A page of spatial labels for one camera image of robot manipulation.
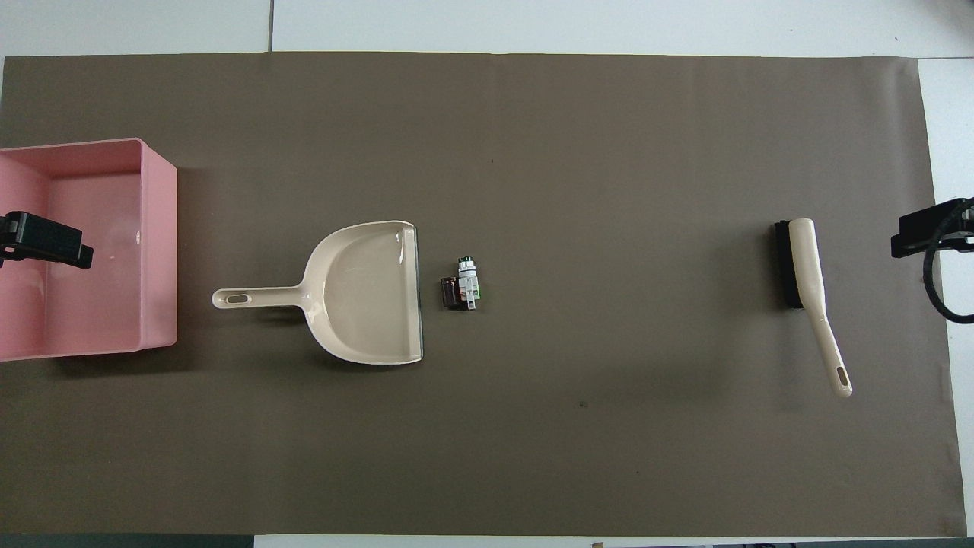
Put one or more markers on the pink plastic bin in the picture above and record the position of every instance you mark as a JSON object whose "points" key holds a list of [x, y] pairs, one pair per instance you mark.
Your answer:
{"points": [[99, 304]]}

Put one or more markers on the white green electronic component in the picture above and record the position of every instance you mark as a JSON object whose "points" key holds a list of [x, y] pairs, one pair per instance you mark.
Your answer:
{"points": [[469, 283]]}

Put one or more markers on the small brown electronic component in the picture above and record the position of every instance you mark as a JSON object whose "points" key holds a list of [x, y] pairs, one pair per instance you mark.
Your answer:
{"points": [[450, 293]]}

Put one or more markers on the cream plastic dustpan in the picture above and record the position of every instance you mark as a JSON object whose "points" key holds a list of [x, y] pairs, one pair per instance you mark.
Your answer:
{"points": [[365, 304]]}

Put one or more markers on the cream brush with black bristles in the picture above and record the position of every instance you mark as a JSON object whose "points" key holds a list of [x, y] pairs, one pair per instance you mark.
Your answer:
{"points": [[806, 259]]}

